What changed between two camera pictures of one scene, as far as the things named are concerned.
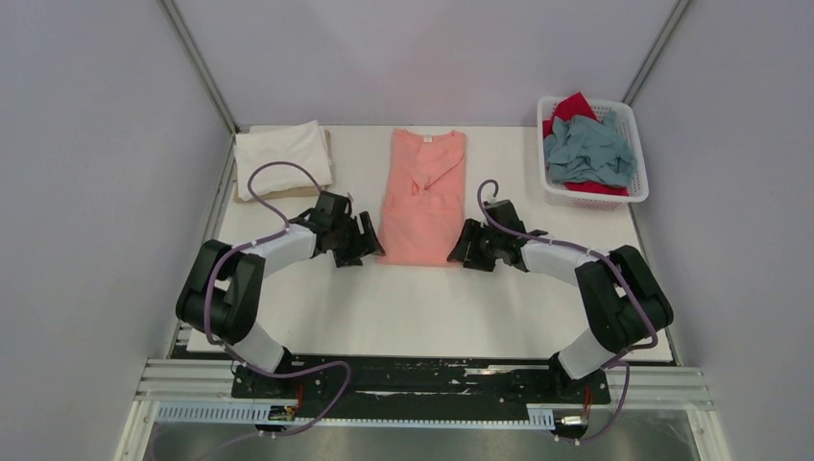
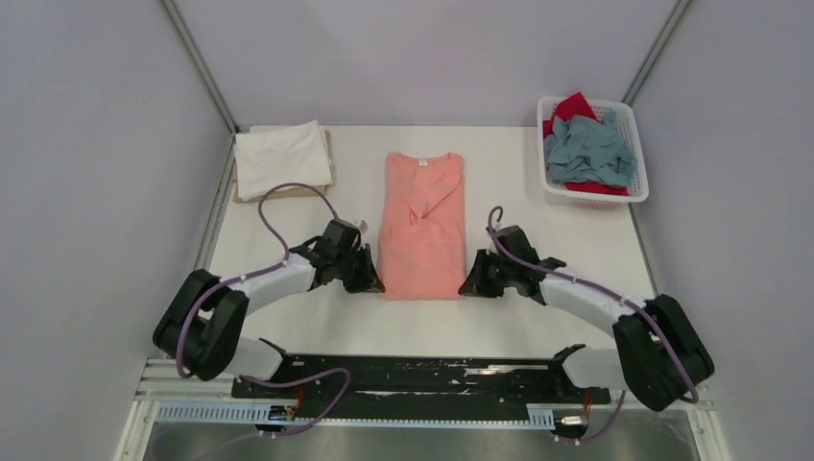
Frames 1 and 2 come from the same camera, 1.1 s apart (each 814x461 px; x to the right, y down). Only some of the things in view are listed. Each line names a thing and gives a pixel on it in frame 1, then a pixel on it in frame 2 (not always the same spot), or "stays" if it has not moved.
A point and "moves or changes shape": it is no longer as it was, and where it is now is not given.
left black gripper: x=367 y=243 -> x=369 y=281
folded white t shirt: x=301 y=144 stays
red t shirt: x=576 y=105 stays
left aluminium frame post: x=178 y=18 stays
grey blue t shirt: x=583 y=150 stays
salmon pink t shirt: x=423 y=199 moves or changes shape
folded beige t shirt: x=298 y=194 stays
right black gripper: x=466 y=246 -> x=475 y=284
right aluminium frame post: x=650 y=62 stays
